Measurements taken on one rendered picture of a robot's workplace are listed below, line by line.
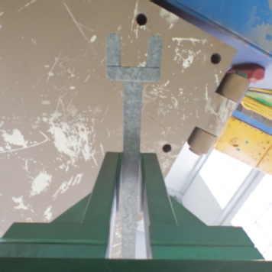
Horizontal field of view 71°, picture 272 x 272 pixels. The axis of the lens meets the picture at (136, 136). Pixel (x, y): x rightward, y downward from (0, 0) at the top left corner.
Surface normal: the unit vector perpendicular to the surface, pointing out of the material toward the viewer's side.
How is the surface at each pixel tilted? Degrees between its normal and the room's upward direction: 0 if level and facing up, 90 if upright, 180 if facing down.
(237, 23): 90
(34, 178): 90
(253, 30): 90
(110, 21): 90
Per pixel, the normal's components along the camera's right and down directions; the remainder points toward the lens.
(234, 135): -0.01, 0.29
